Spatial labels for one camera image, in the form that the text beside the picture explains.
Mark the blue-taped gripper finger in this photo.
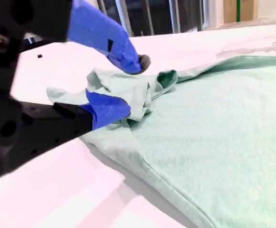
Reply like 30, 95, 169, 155
42, 0, 152, 75
18, 89, 132, 165

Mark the pale green T-shirt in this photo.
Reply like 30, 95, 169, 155
46, 55, 276, 228

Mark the brown board panel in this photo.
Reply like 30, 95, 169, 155
224, 0, 257, 24

